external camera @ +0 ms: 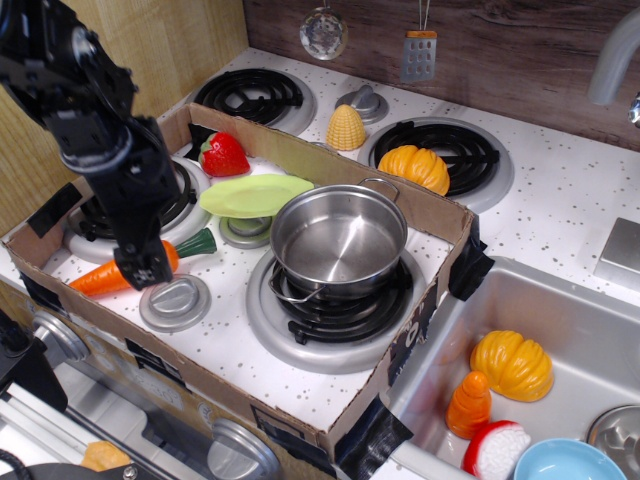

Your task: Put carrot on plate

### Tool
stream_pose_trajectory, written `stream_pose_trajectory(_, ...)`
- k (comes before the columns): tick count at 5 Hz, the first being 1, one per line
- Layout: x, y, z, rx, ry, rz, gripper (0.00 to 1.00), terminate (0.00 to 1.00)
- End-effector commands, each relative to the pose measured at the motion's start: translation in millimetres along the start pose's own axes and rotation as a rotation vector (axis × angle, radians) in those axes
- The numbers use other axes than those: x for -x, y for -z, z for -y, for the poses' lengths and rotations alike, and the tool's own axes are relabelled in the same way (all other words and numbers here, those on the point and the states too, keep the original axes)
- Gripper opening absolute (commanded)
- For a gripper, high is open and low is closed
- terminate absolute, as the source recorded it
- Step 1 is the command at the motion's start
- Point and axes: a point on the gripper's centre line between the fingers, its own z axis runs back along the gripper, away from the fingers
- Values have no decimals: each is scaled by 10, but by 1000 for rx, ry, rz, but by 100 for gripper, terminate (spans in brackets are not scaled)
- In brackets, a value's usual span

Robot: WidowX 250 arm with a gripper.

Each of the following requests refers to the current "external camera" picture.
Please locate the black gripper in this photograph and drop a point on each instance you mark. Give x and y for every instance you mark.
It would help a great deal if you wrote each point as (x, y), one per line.
(127, 165)

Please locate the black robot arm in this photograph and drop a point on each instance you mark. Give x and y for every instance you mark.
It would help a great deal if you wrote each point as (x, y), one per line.
(55, 69)

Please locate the light green plastic plate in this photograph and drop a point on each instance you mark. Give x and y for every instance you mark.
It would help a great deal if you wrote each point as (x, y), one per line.
(253, 196)

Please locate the small orange toy carrot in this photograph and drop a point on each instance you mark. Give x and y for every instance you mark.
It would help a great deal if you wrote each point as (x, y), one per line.
(470, 406)

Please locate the front silver stove knob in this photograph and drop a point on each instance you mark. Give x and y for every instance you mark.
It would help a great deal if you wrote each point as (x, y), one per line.
(175, 306)

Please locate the silver stove knob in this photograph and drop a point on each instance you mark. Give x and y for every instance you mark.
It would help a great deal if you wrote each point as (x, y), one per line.
(371, 106)
(175, 306)
(250, 233)

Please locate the front left black burner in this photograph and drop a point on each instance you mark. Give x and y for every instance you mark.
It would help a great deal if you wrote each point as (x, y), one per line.
(89, 234)

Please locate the black burner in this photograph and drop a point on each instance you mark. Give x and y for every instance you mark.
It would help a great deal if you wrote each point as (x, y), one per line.
(89, 234)
(271, 98)
(480, 167)
(330, 337)

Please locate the left silver oven dial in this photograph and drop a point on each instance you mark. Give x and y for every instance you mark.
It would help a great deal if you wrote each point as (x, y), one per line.
(62, 344)

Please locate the silver oven dial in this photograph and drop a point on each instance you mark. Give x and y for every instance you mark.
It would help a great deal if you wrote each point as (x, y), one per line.
(62, 344)
(237, 454)

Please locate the middle silver stove knob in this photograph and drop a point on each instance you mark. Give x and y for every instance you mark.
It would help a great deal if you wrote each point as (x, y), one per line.
(250, 233)

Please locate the brown cardboard fence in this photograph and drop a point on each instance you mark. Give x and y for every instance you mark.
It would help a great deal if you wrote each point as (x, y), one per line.
(220, 361)

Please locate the red toy strawberry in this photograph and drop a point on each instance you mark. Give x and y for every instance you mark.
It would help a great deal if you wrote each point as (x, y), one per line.
(221, 155)

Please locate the orange sponge piece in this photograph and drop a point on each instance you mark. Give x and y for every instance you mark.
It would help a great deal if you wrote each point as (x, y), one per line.
(103, 455)

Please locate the front right black burner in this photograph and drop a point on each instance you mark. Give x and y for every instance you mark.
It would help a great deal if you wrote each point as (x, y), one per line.
(330, 337)

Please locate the stainless steel pot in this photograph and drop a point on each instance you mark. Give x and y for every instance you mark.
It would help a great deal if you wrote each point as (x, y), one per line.
(340, 242)

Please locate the back left black burner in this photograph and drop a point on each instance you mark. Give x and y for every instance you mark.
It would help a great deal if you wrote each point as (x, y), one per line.
(271, 98)

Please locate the right silver oven dial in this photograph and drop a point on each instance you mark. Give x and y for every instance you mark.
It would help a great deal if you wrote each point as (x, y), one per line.
(237, 454)

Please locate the yellow toy corn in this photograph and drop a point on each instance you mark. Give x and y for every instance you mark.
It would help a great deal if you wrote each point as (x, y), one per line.
(346, 131)

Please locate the back silver stove knob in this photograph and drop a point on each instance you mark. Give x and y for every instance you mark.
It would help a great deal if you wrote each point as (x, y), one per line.
(371, 106)

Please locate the hanging round metal strainer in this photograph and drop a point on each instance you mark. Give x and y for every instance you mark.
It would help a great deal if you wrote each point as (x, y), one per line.
(323, 33)

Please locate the orange toy pumpkin on stove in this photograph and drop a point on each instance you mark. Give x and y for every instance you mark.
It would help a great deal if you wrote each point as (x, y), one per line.
(418, 165)

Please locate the hanging metal spatula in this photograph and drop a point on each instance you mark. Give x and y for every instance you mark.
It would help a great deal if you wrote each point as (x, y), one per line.
(419, 49)

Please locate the back right black burner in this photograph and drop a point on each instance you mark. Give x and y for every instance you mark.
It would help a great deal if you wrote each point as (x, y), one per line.
(480, 167)

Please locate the orange toy pumpkin in sink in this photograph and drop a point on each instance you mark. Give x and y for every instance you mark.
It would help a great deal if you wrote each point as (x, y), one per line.
(517, 368)

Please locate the red white toy mushroom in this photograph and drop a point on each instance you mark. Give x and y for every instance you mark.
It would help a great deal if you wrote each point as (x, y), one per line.
(495, 449)

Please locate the silver sink basin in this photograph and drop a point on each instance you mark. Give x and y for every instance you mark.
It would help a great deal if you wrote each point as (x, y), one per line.
(592, 339)

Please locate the light blue bowl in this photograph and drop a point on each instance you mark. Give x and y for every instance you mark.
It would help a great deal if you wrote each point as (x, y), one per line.
(566, 459)

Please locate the steel bowl in sink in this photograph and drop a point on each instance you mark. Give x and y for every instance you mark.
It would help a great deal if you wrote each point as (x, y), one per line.
(616, 434)

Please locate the grey faucet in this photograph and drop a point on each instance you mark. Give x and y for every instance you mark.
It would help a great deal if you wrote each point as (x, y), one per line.
(614, 60)

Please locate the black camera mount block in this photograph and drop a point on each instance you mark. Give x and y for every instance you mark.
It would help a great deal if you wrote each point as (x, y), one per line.
(23, 362)

